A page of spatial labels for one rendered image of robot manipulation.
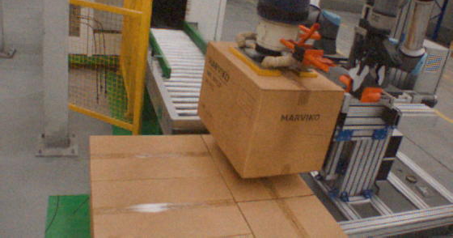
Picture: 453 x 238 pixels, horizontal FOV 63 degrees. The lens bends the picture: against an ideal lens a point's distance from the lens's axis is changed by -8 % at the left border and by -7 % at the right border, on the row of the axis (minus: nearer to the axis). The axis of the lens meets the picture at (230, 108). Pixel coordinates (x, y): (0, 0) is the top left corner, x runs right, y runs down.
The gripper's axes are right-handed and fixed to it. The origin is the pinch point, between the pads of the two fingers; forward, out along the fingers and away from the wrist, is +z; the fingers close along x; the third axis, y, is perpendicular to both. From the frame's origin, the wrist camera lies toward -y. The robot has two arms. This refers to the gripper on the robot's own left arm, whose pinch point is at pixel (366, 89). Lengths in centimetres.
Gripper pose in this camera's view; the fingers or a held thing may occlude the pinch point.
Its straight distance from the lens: 132.6
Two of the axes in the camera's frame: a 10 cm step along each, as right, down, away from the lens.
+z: -1.6, 8.9, 4.2
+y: -3.8, -4.5, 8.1
